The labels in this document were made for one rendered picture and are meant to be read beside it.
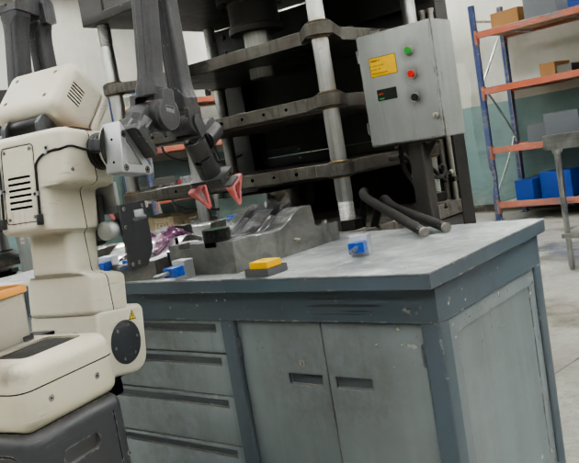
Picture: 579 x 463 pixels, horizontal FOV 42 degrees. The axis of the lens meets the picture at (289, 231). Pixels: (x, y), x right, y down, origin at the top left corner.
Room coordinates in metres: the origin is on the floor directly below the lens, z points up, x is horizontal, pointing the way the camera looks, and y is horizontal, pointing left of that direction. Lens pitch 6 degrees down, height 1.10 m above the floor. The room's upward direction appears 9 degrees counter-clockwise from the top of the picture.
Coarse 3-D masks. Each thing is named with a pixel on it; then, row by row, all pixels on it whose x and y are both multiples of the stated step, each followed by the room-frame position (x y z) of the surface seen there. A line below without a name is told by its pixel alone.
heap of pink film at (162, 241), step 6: (168, 228) 2.40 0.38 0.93; (174, 228) 2.39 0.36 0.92; (180, 228) 2.45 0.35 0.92; (162, 234) 2.37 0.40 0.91; (168, 234) 2.38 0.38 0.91; (174, 234) 2.37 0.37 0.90; (180, 234) 2.41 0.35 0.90; (186, 234) 2.44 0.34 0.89; (156, 240) 2.36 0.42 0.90; (162, 240) 2.34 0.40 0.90; (168, 240) 2.35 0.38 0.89; (156, 246) 2.33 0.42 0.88; (162, 246) 2.33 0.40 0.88; (156, 252) 2.31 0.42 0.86
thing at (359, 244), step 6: (354, 234) 2.01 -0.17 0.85; (360, 234) 1.98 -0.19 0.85; (366, 234) 1.96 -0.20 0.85; (354, 240) 1.97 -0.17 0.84; (360, 240) 1.97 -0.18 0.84; (366, 240) 1.96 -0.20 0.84; (348, 246) 1.94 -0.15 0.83; (354, 246) 1.93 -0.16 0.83; (360, 246) 1.93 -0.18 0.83; (366, 246) 1.95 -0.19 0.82; (348, 252) 1.94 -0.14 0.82; (354, 252) 1.88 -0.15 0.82; (360, 252) 1.93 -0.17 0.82; (366, 252) 1.96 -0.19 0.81
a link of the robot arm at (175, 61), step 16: (160, 0) 1.87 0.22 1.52; (176, 0) 1.90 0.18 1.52; (160, 16) 1.87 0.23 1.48; (176, 16) 1.89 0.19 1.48; (160, 32) 1.88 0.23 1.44; (176, 32) 1.88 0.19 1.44; (176, 48) 1.87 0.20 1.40; (176, 64) 1.87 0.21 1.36; (176, 80) 1.87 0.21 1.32; (176, 96) 1.87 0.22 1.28; (192, 96) 1.88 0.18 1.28; (192, 112) 1.87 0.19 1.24; (176, 128) 1.88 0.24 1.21; (192, 128) 1.86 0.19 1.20
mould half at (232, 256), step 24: (240, 216) 2.39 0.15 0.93; (264, 216) 2.31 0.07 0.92; (288, 216) 2.23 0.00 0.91; (312, 216) 2.31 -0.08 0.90; (192, 240) 2.24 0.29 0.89; (240, 240) 2.04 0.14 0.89; (264, 240) 2.12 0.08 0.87; (288, 240) 2.20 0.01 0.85; (312, 240) 2.29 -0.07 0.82; (216, 264) 2.06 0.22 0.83; (240, 264) 2.03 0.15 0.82
